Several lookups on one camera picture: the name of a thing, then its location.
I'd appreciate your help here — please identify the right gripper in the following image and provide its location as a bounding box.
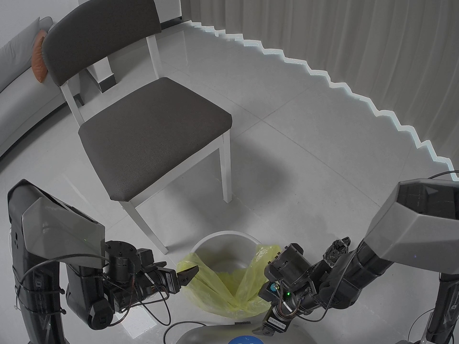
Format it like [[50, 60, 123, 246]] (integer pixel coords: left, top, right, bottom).
[[265, 296, 305, 334]]

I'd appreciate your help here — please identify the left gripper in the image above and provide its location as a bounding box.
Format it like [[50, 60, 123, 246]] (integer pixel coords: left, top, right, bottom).
[[136, 261, 200, 300]]

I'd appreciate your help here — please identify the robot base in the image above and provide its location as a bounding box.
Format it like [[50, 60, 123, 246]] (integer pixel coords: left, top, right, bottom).
[[175, 322, 317, 344]]

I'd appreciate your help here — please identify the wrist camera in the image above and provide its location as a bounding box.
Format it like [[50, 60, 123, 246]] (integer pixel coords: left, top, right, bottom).
[[258, 281, 285, 302], [137, 248, 155, 269]]

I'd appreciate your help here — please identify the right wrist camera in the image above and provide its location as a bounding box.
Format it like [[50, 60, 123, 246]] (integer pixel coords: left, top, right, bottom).
[[258, 281, 285, 302]]

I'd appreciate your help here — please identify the grey white chair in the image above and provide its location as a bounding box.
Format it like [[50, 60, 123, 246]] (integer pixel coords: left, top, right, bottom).
[[41, 0, 233, 255]]

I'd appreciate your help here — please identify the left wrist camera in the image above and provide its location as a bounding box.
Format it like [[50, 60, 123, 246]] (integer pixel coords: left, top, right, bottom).
[[137, 248, 155, 269]]

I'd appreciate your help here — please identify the white trash bin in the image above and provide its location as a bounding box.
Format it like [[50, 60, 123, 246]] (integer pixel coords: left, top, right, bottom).
[[190, 230, 264, 318]]

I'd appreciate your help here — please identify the white curtain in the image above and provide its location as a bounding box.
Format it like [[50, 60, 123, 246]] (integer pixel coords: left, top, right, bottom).
[[178, 0, 459, 173]]

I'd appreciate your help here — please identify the yellow plastic bag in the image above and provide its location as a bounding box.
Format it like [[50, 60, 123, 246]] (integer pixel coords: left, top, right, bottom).
[[176, 244, 282, 318]]

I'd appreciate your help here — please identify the orange cushion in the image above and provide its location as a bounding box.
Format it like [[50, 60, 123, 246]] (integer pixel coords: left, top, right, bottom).
[[32, 30, 49, 84]]

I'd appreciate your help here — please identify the grey sofa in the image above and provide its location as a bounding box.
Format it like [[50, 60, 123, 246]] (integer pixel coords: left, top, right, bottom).
[[0, 16, 77, 160]]

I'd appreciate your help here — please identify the black cable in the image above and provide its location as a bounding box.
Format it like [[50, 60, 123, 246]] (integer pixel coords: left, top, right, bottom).
[[14, 253, 110, 309], [409, 308, 436, 344], [164, 321, 216, 342], [428, 170, 459, 181], [104, 282, 171, 327]]

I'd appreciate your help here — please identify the black plastic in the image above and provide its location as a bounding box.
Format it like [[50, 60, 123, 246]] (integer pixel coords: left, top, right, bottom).
[[323, 237, 351, 269]]

